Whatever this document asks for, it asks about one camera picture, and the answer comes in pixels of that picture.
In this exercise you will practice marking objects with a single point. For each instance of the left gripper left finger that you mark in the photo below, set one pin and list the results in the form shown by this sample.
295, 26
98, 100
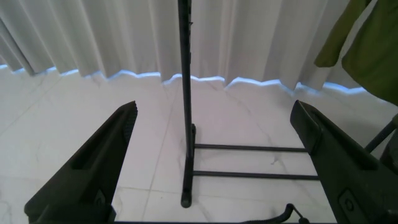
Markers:
87, 174

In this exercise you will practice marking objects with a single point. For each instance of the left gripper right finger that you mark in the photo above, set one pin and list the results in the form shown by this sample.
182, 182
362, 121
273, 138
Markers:
348, 174

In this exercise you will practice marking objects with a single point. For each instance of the green long-sleeved shirt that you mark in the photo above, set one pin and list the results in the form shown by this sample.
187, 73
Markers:
373, 56

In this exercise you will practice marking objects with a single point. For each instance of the black clothes rack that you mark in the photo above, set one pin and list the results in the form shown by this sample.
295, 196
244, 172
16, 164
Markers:
185, 93

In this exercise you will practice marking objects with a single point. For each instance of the white curtain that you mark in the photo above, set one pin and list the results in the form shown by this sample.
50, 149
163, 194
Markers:
248, 37

